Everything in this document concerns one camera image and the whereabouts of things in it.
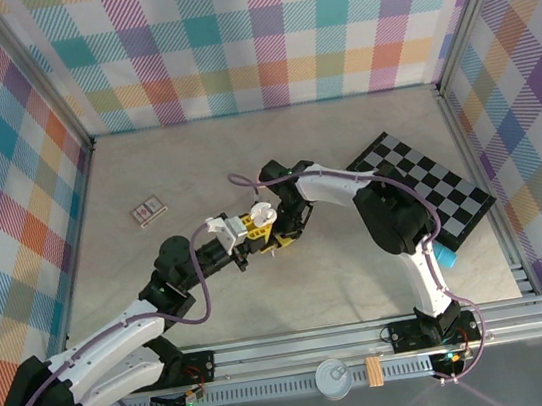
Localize teal cylinder tube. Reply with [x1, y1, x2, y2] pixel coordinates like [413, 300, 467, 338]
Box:
[431, 240, 462, 273]

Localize black grey checkerboard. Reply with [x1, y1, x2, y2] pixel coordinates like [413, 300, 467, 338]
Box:
[341, 117, 505, 266]

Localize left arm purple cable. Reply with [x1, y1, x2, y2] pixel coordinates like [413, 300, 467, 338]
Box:
[0, 222, 238, 406]

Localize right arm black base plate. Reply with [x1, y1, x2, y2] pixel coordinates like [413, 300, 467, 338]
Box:
[385, 307, 484, 356]

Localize small cork block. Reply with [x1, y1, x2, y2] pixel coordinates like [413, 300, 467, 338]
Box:
[364, 355, 386, 390]

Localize aluminium side rail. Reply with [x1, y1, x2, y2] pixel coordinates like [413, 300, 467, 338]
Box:
[433, 76, 541, 307]
[29, 139, 126, 369]

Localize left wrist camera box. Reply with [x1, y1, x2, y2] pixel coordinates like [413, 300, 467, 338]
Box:
[203, 209, 252, 259]

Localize aluminium frame post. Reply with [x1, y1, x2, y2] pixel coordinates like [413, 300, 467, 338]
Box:
[422, 0, 537, 96]
[0, 0, 97, 166]

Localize aluminium mounting rail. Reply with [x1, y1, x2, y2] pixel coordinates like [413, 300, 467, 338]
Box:
[24, 293, 542, 406]

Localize small card box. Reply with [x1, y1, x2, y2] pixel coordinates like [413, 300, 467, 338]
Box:
[127, 191, 172, 231]

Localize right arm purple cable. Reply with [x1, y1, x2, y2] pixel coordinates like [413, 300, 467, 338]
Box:
[226, 140, 494, 406]

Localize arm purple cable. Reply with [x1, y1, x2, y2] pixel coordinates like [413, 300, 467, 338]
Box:
[0, 222, 238, 406]
[226, 140, 494, 406]

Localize slotted grey cable duct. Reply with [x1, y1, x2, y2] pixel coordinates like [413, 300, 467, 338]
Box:
[95, 358, 439, 406]

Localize silver tin can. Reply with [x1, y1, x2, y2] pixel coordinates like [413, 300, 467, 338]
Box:
[312, 356, 355, 404]

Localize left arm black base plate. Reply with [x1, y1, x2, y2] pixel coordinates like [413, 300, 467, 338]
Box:
[123, 347, 220, 397]

